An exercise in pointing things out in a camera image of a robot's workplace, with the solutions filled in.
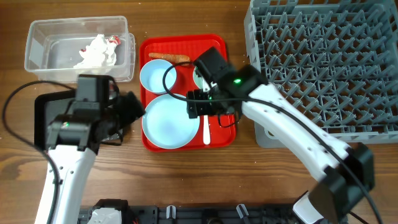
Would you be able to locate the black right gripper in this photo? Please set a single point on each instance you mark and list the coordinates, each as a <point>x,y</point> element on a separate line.
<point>195,108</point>

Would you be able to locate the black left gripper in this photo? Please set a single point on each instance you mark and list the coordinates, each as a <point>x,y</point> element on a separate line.
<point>134,110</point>

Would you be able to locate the mint green rice bowl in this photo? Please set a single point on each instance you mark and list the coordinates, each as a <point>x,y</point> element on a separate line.
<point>198,80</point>

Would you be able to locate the small light blue bowl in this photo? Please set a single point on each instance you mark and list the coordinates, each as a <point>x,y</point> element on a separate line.
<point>151,75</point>

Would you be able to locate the white napkin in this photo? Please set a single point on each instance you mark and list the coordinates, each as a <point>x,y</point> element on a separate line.
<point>95,59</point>

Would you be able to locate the red snack wrapper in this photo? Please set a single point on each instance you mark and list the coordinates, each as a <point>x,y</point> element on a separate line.
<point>102,44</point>

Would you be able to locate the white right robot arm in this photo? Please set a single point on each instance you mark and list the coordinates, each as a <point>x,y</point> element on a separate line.
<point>344,175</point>

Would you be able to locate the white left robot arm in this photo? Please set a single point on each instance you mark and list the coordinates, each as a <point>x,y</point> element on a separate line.
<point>68,168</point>

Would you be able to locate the black waste tray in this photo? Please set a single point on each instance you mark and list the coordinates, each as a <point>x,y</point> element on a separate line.
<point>53,105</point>

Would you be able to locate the grey dishwasher rack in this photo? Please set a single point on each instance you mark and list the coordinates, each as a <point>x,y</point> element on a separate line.
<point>335,61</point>

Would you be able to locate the large light blue plate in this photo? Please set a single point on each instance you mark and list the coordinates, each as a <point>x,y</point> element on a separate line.
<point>166,123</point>

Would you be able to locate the white plastic spoon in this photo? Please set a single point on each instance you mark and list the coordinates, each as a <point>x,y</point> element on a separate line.
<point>206,130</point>

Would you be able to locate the red plastic tray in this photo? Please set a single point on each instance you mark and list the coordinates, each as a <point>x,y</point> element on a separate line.
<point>192,46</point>

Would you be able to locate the orange carrot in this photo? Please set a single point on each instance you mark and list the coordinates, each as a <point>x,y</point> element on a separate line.
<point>172,58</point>

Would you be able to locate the clear plastic bin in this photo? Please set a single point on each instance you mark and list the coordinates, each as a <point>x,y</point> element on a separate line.
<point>53,48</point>

